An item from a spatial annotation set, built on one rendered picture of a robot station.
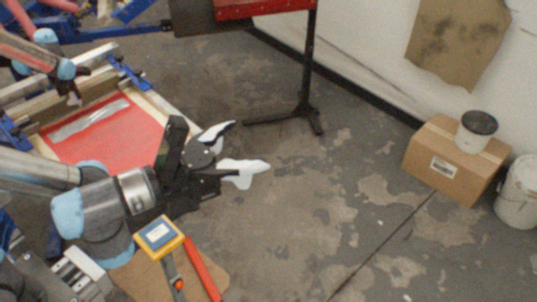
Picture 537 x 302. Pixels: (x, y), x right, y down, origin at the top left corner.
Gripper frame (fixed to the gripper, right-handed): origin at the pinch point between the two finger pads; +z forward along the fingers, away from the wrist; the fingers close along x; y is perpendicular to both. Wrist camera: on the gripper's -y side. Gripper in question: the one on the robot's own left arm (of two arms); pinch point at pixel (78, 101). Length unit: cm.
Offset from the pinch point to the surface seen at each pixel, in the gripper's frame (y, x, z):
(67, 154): 17.4, 20.5, 5.0
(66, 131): 11.5, 8.5, 4.5
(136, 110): -17.2, 16.5, 5.4
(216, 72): -136, -86, 102
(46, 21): -19, -71, -1
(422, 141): -160, 93, 72
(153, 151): -8.5, 42.8, 5.2
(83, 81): -9.2, -14.5, 2.0
